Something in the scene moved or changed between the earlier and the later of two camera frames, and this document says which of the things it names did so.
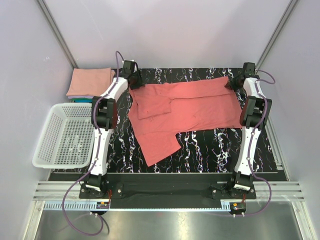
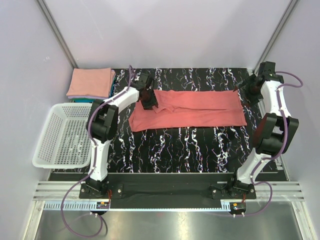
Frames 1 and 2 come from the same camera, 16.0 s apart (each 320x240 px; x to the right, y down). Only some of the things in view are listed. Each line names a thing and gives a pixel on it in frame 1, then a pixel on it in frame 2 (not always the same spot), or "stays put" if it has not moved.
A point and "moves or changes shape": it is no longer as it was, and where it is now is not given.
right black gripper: (230, 84) -> (252, 100)
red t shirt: (158, 112) moves or changes shape
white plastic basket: (67, 139) stays put
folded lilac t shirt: (74, 97) stays put
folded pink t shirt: (90, 82) stays put
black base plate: (172, 186) stays put
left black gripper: (139, 83) -> (153, 102)
